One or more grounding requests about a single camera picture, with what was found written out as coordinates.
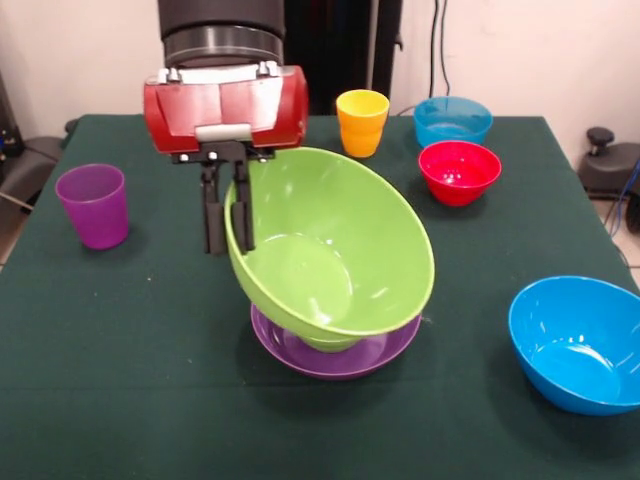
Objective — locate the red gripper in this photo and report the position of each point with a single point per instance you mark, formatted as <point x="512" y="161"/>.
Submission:
<point x="280" y="110"/>

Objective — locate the large green bowl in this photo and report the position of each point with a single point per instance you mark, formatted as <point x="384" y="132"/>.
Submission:
<point x="350" y="225"/>

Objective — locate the large purple bowl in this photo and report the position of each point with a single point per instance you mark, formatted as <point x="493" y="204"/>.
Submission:
<point x="280" y="345"/>

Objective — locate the small green bowl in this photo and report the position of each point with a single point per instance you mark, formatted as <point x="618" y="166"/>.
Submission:
<point x="330" y="345"/>

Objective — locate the purple cup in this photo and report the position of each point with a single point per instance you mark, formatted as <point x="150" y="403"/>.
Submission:
<point x="95" y="210"/>

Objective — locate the dark green tablecloth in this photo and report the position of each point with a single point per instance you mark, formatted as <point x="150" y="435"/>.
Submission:
<point x="125" y="350"/>

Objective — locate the yellow cup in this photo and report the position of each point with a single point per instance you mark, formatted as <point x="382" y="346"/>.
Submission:
<point x="362" y="125"/>

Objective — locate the dark grey equipment base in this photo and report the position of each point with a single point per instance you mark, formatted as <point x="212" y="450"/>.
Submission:
<point x="610" y="165"/>
<point x="30" y="165"/>

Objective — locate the small red bowl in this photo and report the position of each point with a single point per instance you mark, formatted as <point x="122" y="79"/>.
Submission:
<point x="457" y="175"/>

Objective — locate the small blue bowl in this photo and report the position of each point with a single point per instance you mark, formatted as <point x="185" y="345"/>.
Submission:
<point x="450" y="125"/>

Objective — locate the black equipment rack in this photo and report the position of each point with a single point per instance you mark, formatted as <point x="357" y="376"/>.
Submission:
<point x="7" y="125"/>

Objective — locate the large blue bowl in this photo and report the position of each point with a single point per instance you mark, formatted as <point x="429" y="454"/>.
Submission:
<point x="575" y="350"/>

